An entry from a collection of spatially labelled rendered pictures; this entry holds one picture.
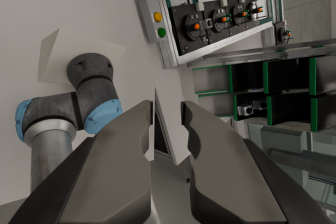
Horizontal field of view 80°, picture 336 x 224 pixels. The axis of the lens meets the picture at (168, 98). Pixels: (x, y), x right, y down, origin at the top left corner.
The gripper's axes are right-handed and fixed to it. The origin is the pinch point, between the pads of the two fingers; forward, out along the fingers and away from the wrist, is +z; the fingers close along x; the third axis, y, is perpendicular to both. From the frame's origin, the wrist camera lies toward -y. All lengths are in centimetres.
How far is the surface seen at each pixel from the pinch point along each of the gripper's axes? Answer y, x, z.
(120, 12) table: 4, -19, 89
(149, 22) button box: 8, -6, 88
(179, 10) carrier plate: 3, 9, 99
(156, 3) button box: 0, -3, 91
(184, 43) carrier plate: 19, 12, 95
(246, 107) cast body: 41, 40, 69
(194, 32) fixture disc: 14, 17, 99
